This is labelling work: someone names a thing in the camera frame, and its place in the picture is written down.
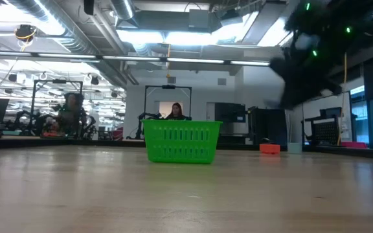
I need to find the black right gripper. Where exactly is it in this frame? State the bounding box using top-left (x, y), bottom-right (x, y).
top-left (269, 45), bottom-right (343, 110)

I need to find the mint green toy block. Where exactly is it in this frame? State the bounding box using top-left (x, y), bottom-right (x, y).
top-left (287, 142), bottom-right (303, 154)

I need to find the orange toy block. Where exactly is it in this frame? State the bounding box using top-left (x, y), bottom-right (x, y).
top-left (259, 143), bottom-right (281, 155)

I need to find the whiteboard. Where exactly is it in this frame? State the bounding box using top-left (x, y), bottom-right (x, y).
top-left (302, 91), bottom-right (352, 144)

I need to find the black desk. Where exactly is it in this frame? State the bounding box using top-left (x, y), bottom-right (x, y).
top-left (300, 115), bottom-right (358, 146)

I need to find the small black desk monitor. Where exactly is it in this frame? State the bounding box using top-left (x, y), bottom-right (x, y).
top-left (319, 107), bottom-right (343, 119)

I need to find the black pegboard panel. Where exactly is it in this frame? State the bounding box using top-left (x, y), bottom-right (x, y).
top-left (311, 120), bottom-right (340, 146)

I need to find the black cabinet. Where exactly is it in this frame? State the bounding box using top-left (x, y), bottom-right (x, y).
top-left (247, 106), bottom-right (288, 146)

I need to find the long ceiling light bar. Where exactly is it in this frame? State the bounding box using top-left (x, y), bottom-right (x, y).
top-left (0, 50), bottom-right (271, 67)

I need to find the red box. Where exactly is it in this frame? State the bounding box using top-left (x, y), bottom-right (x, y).
top-left (340, 141), bottom-right (368, 150)

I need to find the person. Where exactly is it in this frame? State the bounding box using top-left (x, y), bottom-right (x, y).
top-left (56, 92), bottom-right (87, 137)
top-left (165, 102), bottom-right (192, 122)

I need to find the red chair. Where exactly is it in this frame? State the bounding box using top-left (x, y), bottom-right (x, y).
top-left (111, 126), bottom-right (124, 141)

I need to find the green plastic basket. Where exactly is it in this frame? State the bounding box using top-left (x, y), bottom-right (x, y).
top-left (141, 119), bottom-right (223, 164)

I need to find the yellow hanging cable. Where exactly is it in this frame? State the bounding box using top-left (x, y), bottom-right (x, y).
top-left (336, 51), bottom-right (348, 146)

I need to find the ceiling cable reel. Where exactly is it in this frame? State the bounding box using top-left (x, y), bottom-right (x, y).
top-left (14, 23), bottom-right (38, 42)

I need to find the black gantry frame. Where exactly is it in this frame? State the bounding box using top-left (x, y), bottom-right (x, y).
top-left (30, 79), bottom-right (84, 130)
top-left (143, 84), bottom-right (193, 121)

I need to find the black wall screen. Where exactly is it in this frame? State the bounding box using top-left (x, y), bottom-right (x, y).
top-left (214, 102), bottom-right (247, 124)

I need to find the black table edge rail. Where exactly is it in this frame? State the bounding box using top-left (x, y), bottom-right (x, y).
top-left (0, 135), bottom-right (373, 160)

